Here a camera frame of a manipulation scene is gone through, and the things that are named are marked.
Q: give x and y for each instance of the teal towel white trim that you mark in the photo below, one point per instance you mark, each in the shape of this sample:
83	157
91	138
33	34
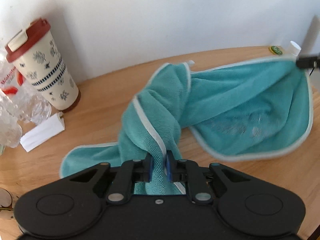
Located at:
256	109

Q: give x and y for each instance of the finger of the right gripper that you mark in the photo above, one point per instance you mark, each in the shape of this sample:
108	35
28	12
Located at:
308	62

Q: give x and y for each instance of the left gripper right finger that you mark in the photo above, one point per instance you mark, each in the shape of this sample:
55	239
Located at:
171	167

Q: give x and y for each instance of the crumpled clear plastic bottle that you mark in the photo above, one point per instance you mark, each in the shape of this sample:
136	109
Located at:
20	102

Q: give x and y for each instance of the green round lid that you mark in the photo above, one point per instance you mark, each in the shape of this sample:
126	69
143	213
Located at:
275	50

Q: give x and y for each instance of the white folded paper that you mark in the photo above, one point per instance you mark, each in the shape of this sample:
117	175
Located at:
43	132

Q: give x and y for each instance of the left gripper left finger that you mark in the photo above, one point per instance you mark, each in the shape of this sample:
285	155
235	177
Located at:
148	168

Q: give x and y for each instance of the white pill bottle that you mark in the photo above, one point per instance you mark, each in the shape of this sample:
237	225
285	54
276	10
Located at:
293	49

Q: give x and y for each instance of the cream cup red lid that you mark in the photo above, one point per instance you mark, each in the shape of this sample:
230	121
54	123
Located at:
34	53

